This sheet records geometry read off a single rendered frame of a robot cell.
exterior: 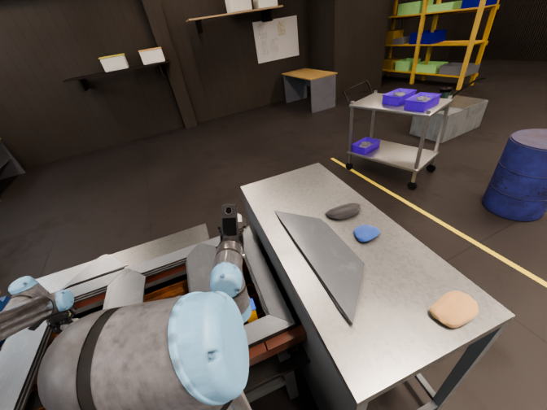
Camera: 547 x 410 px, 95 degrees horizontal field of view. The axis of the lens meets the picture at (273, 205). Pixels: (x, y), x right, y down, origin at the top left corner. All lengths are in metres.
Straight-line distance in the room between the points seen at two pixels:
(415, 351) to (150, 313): 0.83
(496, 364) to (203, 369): 2.17
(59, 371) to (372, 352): 0.80
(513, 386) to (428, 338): 1.33
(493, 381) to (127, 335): 2.16
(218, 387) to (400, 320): 0.80
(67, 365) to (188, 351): 0.12
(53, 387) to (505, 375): 2.25
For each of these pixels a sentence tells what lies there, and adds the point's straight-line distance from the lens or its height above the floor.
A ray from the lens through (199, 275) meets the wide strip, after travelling 1.50.
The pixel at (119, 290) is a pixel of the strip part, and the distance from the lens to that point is 1.69.
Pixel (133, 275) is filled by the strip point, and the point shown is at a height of 0.85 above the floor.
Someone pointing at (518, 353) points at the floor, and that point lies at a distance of 2.45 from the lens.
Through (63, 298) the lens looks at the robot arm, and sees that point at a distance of 1.21.
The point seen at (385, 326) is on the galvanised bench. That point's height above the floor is 1.05.
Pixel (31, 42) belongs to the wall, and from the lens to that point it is 7.33.
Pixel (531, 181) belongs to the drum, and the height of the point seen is 0.46.
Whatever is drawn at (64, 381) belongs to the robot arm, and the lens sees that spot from 0.36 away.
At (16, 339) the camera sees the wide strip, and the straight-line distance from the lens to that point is 1.86.
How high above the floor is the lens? 1.92
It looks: 36 degrees down
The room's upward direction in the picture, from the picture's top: 9 degrees counter-clockwise
